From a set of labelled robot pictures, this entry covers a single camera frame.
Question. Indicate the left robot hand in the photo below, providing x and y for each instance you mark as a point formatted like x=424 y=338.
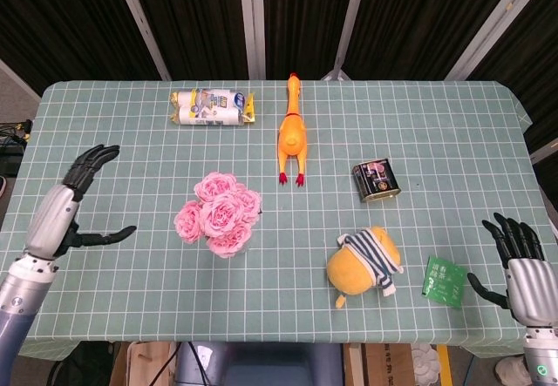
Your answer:
x=56 y=216

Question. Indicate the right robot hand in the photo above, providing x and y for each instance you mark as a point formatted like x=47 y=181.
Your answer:
x=521 y=283

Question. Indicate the pink artificial rose bouquet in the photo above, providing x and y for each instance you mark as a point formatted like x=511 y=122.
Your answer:
x=220 y=214

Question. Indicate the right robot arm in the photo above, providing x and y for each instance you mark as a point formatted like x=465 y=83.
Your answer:
x=542 y=355

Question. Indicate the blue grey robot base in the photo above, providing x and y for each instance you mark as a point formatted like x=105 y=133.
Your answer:
x=261 y=363

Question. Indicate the clear glass cup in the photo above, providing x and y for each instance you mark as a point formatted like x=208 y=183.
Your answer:
x=249 y=244

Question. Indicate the green tea packet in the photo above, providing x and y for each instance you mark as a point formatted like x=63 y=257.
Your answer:
x=444 y=282

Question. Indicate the white shoe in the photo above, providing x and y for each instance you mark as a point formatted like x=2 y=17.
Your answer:
x=508 y=370

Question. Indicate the pale pink cloth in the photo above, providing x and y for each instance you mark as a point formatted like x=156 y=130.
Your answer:
x=425 y=363

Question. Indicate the brown cardboard box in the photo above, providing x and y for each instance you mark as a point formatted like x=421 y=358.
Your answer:
x=385 y=364

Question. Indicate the yellow striped plush toy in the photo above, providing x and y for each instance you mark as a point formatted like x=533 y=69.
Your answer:
x=364 y=266

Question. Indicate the wooden board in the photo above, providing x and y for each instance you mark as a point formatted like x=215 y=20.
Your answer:
x=144 y=363

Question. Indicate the dark metal tin can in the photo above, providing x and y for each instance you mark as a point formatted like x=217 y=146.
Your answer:
x=377 y=181

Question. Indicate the white snack package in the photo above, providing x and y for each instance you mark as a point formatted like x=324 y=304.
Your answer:
x=211 y=107

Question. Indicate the green checkered tablecloth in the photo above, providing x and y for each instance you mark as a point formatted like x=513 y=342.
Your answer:
x=305 y=307

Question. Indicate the orange rubber chicken toy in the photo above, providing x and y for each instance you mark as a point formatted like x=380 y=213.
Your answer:
x=293 y=131

